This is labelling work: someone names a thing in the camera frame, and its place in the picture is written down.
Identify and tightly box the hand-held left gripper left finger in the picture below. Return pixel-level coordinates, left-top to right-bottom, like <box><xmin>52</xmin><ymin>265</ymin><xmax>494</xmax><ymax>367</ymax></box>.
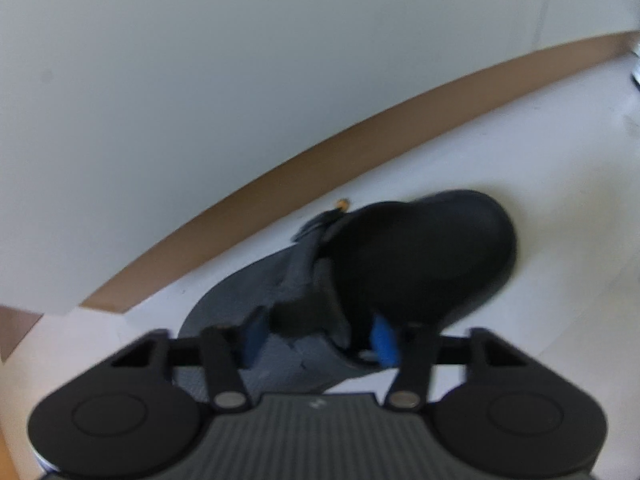
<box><xmin>102</xmin><ymin>307</ymin><xmax>268</xmax><ymax>413</ymax></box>

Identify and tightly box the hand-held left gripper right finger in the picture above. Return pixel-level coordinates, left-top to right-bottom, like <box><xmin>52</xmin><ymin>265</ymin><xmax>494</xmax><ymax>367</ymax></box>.
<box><xmin>371</xmin><ymin>312</ymin><xmax>541</xmax><ymax>413</ymax></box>

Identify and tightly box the dark grey buckle strap clog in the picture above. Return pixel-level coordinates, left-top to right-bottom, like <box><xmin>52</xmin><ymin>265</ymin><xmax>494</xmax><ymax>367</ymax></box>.
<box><xmin>178</xmin><ymin>190</ymin><xmax>518</xmax><ymax>396</ymax></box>

